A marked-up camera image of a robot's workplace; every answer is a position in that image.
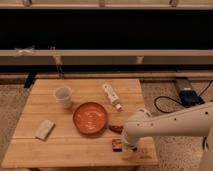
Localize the blue black power adapter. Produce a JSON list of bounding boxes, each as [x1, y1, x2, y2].
[[175, 78, 204, 107]]

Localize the white tube bottle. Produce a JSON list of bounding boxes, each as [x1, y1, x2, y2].
[[102, 83, 122, 111]]

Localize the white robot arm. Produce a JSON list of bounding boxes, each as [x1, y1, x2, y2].
[[121, 102, 213, 171]]

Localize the grey horizontal rail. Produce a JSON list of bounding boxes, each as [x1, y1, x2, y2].
[[0, 49, 213, 66]]

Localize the clear plastic cup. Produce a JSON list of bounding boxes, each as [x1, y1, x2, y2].
[[54, 86, 72, 109]]

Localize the white sponge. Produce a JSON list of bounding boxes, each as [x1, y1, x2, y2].
[[35, 120, 55, 140]]

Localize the orange round plate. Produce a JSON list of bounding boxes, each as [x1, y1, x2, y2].
[[73, 102, 108, 135]]

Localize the black power cable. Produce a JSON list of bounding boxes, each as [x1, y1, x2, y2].
[[153, 79, 213, 115]]

